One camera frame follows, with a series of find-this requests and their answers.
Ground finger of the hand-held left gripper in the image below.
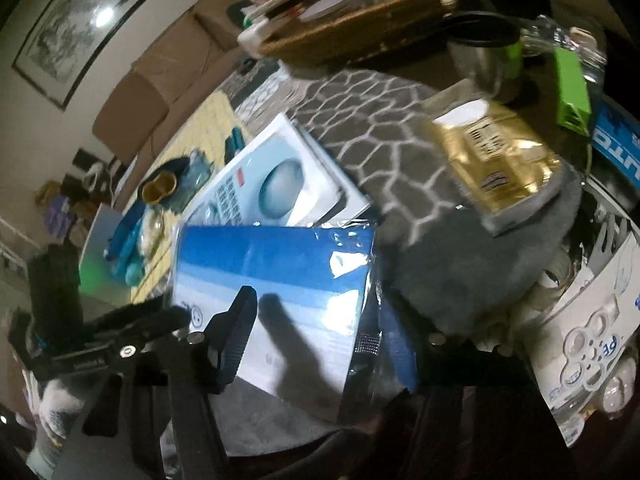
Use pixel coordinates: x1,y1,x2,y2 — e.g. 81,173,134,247
92,302,193,346

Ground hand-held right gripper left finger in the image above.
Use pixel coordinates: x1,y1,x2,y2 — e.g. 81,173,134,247
52,285,259,480

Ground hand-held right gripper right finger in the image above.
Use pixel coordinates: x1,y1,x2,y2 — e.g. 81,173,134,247
377,296,576,480

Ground blue white plastic-wrapped packet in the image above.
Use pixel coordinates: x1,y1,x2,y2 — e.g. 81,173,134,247
170,222,381,423

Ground pale blue board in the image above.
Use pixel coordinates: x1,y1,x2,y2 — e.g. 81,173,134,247
79,204,132,307

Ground clear bag white contents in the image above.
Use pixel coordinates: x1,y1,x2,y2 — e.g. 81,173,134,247
120,207,168,287

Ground blue plastic tool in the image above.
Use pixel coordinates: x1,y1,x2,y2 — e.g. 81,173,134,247
105,209,147,263

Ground shelf clutter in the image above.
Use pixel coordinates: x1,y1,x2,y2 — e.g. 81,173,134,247
34,179,97,242

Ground white curved gadget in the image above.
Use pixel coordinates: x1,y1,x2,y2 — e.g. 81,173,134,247
84,159,127,187

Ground clear blue bottle white nozzle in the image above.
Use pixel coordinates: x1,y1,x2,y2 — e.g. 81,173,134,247
175,151,222,207

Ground white box egg-shaped picture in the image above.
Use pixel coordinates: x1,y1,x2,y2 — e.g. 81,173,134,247
180,112,372,232

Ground white battery pack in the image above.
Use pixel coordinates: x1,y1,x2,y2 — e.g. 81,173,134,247
542,242,640,448

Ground yellow plaid mat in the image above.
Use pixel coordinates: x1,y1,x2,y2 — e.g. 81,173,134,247
129,92,251,306

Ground gold foil packet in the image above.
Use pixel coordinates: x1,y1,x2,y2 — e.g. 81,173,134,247
424,80,564,239

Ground brown sofa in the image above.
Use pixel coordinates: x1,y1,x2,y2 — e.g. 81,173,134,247
92,0,262,172

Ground grey white patterned blanket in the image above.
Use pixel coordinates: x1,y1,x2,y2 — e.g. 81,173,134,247
220,60,586,461

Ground steel cup black rim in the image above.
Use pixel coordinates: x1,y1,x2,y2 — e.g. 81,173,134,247
446,10,524,104

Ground blue box white lettering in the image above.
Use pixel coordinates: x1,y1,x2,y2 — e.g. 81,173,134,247
591,97,640,182

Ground long beige device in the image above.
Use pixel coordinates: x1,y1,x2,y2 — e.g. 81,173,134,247
239,0,433,58

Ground green box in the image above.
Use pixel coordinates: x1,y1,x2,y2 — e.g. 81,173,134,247
551,46,594,137

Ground brown wicker basket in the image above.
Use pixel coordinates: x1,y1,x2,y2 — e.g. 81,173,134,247
255,0,488,67

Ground clear plastic bottle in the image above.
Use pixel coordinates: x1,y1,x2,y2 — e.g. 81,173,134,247
520,14,609,87

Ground container with grey lid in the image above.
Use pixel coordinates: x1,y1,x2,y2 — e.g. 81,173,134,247
299,0,362,22

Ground framed wall painting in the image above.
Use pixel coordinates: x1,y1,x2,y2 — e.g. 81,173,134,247
12,0,201,111

